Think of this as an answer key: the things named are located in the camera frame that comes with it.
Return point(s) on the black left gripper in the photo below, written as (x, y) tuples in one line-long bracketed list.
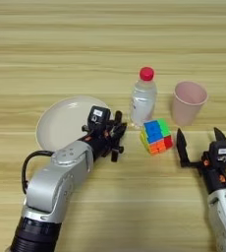
[(101, 142)]

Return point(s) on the multicoloured puzzle cube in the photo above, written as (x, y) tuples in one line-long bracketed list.
[(157, 136)]

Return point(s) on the pink plastic cup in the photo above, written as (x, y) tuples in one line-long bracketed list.
[(187, 108)]

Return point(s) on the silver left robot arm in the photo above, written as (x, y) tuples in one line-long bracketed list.
[(52, 183)]

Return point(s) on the right gripper white-labelled black box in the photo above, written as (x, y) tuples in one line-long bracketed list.
[(221, 152)]

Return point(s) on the round beige plate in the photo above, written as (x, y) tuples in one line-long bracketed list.
[(62, 121)]

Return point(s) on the left gripper white-labelled black box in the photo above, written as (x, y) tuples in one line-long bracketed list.
[(98, 116)]

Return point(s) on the clear red-capped water bottle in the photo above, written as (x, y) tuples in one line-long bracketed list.
[(143, 100)]

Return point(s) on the gripper white-labelled black box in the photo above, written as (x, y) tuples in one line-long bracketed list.
[(98, 116), (221, 152)]

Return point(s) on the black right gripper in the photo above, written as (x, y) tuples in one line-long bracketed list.
[(218, 178)]

